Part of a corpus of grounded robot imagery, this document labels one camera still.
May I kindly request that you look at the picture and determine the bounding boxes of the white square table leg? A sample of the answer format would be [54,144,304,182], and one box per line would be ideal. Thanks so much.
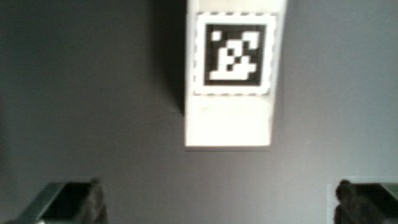
[185,0,288,147]

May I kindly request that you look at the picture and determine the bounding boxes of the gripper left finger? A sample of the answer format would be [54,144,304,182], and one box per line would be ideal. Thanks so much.
[13,179,109,224]

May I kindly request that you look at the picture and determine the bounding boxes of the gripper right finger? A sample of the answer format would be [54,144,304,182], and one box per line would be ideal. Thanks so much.
[333,179,398,224]

